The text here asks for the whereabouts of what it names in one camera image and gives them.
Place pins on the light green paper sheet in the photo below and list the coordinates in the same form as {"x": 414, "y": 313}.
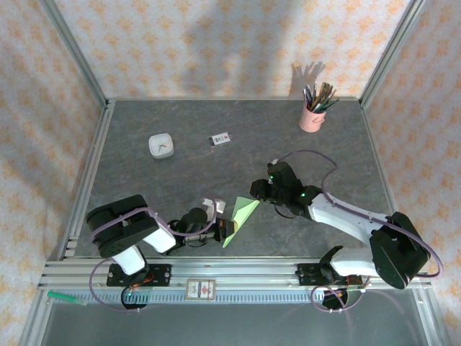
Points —
{"x": 240, "y": 216}

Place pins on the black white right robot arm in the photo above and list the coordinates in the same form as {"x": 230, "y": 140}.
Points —
{"x": 399, "y": 252}

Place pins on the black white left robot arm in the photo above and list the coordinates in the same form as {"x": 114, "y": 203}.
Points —
{"x": 119, "y": 223}

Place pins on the white square clock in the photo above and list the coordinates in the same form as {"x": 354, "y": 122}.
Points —
{"x": 161, "y": 145}

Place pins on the printed label sticker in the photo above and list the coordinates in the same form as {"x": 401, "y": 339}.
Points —
{"x": 200, "y": 289}

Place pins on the small black white card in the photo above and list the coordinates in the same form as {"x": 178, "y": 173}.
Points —
{"x": 219, "y": 140}

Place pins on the pink metal pencil bucket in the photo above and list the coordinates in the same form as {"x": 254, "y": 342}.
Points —
{"x": 311, "y": 120}

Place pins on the white marker brown cap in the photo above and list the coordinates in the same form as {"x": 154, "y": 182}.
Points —
{"x": 317, "y": 108}

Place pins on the green pencil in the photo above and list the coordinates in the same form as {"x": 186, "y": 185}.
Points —
{"x": 331, "y": 104}
{"x": 329, "y": 97}

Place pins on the wooden ruler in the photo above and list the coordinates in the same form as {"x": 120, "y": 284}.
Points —
{"x": 326, "y": 91}

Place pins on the green marker pen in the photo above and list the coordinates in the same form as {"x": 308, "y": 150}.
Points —
{"x": 63, "y": 296}

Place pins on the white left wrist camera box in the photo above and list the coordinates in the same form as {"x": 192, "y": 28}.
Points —
{"x": 210, "y": 206}

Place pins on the aluminium mounting rail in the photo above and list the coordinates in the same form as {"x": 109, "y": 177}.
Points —
{"x": 234, "y": 274}

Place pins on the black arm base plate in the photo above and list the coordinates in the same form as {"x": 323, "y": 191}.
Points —
{"x": 306, "y": 274}
{"x": 162, "y": 274}

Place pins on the aluminium back rail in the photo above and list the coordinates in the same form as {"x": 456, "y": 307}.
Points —
{"x": 234, "y": 98}

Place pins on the aluminium side rail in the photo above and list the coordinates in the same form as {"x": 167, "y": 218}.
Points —
{"x": 374, "y": 144}
{"x": 90, "y": 173}

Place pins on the aluminium frame post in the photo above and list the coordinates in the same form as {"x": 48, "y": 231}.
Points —
{"x": 72, "y": 50}
{"x": 392, "y": 50}

